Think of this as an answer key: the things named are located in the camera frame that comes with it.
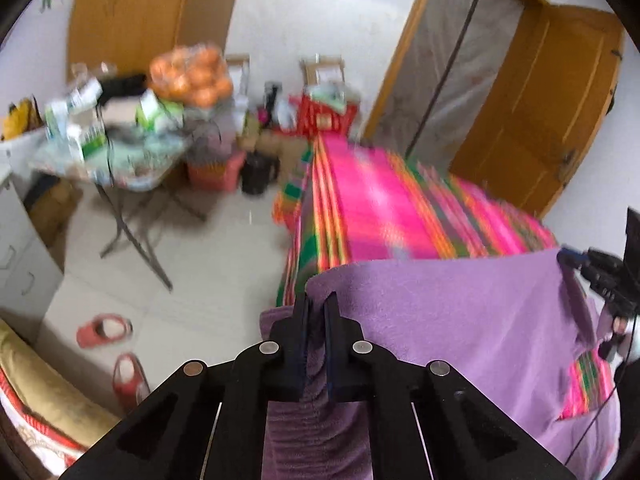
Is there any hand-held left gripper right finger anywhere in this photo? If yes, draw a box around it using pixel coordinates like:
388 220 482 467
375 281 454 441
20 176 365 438
323 291 576 480

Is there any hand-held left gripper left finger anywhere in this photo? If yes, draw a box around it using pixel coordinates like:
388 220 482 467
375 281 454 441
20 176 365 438
59 294 311 480

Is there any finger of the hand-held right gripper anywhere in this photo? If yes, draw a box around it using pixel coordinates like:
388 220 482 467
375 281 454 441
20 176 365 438
556 249 593 276

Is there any purple fleece garment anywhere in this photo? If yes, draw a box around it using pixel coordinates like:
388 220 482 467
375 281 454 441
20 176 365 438
259 249 623 480

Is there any person's right hand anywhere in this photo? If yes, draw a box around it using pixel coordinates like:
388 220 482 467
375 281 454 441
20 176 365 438
611 310 640 362

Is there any wooden door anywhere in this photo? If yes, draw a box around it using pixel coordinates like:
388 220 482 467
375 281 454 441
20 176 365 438
450 5 626 218

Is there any pink plaid bed sheet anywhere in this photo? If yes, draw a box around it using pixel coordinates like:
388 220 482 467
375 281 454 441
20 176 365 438
272 135 618 421

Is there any black bin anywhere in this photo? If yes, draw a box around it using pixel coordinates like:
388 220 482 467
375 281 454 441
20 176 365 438
241 152 280 195

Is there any red slipper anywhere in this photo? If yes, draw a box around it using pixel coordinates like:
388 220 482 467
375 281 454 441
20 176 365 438
76 313 133 348
112 353 151 413

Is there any plastic door curtain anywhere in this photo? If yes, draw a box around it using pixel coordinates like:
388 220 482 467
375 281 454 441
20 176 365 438
372 0 531 171

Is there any folding table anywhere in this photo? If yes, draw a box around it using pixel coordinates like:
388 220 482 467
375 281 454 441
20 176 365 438
27 105 208 293

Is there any gold pillow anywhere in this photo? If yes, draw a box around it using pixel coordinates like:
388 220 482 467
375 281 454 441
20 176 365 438
0 317 123 453

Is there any white open box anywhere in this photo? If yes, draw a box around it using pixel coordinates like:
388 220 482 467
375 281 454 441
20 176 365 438
227 54 251 111

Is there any green tissue pack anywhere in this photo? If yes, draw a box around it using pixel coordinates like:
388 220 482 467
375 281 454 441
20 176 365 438
136 90 183 131

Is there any white red printed quilt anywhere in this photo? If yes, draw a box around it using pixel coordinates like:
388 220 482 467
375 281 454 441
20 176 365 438
0 370 83 478

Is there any brown cardboard box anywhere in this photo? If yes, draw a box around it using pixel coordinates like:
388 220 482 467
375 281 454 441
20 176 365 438
22 180 83 248

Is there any green white medicine box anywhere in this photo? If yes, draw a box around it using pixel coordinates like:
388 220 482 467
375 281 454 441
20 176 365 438
77 127 111 161

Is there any bag of oranges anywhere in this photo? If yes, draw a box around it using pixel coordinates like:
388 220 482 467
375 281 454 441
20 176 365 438
149 45 235 107

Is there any grey drawer cabinet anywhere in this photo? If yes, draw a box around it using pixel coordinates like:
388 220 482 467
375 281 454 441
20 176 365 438
0 167 65 346

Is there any black cloth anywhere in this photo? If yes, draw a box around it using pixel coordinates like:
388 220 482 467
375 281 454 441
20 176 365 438
97 74 148 98

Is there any white bag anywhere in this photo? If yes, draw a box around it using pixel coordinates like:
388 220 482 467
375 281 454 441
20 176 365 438
0 127 51 176

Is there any yellow shopping bag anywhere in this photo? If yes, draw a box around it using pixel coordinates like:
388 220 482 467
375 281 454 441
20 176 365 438
2 97 43 141

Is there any wooden wardrobe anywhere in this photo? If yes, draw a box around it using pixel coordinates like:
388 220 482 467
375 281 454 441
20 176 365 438
67 0 248 81

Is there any metal door handle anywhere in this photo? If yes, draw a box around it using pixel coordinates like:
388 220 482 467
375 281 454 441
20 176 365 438
557 147 581 181

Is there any black cable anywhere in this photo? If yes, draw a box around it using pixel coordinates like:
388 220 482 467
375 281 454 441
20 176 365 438
564 360 623 467

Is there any black handled tool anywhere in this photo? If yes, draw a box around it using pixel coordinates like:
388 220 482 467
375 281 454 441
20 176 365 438
263 81 280 126

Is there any wooden door frame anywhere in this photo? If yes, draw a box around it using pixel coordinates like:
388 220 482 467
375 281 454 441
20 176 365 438
362 0 551 156

